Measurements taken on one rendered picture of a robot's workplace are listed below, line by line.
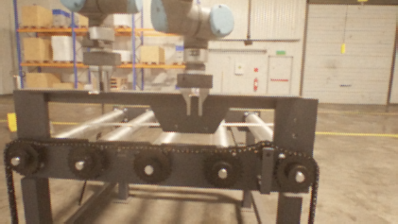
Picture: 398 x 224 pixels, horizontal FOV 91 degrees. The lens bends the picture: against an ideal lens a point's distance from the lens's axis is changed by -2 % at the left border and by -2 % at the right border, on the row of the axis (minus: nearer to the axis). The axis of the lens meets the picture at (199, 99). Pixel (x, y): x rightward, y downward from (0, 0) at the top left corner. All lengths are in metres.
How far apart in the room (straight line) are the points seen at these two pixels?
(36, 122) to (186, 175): 0.73
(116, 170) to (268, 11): 10.08
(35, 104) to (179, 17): 0.82
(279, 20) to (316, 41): 1.95
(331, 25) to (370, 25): 1.73
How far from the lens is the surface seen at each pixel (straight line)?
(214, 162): 0.85
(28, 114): 1.19
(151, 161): 0.86
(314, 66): 10.88
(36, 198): 1.28
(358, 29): 11.99
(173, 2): 0.54
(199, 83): 0.71
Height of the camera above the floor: 1.24
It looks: 7 degrees down
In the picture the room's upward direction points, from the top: 1 degrees clockwise
